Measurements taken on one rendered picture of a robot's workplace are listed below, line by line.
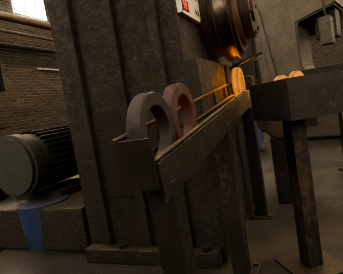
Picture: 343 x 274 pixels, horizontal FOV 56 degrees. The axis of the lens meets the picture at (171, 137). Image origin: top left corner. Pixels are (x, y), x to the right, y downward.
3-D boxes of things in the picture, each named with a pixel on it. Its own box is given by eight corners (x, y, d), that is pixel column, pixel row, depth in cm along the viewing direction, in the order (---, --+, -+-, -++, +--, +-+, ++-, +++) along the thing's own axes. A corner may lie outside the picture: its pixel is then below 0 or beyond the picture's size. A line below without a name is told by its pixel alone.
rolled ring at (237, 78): (243, 67, 178) (237, 68, 179) (235, 65, 161) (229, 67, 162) (247, 100, 179) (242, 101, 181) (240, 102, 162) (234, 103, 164)
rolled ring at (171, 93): (190, 79, 95) (179, 81, 96) (166, 86, 78) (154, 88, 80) (201, 138, 98) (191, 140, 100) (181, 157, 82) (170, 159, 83)
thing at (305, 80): (313, 293, 107) (286, 78, 100) (273, 260, 133) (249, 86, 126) (365, 278, 111) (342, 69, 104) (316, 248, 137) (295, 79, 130)
